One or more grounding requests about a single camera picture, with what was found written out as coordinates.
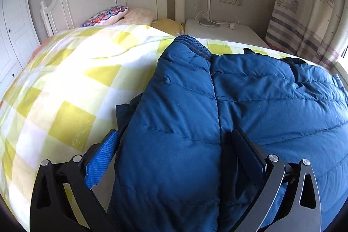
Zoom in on printed striped curtain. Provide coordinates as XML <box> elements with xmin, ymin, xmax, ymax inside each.
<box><xmin>265</xmin><ymin>0</ymin><xmax>348</xmax><ymax>72</ymax></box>

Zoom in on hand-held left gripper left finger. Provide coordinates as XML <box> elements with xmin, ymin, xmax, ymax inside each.
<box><xmin>29</xmin><ymin>129</ymin><xmax>120</xmax><ymax>232</ymax></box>

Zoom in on yellow checked bed blanket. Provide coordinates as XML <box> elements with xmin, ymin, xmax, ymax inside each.
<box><xmin>0</xmin><ymin>24</ymin><xmax>324</xmax><ymax>231</ymax></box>

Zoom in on floral patterned pillow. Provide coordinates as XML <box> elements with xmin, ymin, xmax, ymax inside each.
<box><xmin>80</xmin><ymin>5</ymin><xmax>129</xmax><ymax>28</ymax></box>

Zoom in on white cable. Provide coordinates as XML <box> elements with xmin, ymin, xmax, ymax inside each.
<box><xmin>195</xmin><ymin>10</ymin><xmax>240</xmax><ymax>28</ymax></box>

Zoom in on white nightstand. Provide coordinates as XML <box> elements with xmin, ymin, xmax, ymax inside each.
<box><xmin>184</xmin><ymin>19</ymin><xmax>271</xmax><ymax>49</ymax></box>

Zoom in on beige dotted pillow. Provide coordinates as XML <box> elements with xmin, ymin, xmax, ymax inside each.
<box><xmin>120</xmin><ymin>8</ymin><xmax>153</xmax><ymax>26</ymax></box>

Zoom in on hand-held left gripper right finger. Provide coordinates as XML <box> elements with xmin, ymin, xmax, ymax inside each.
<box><xmin>231</xmin><ymin>127</ymin><xmax>323</xmax><ymax>232</ymax></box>

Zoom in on white wardrobe doors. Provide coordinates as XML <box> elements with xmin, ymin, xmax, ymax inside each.
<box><xmin>0</xmin><ymin>0</ymin><xmax>41</xmax><ymax>91</ymax></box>

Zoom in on yellow plush cushion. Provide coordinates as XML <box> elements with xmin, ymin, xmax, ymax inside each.
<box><xmin>151</xmin><ymin>18</ymin><xmax>185</xmax><ymax>36</ymax></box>

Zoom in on blue puffer jacket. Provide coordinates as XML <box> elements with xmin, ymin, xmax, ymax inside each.
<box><xmin>107</xmin><ymin>35</ymin><xmax>348</xmax><ymax>232</ymax></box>

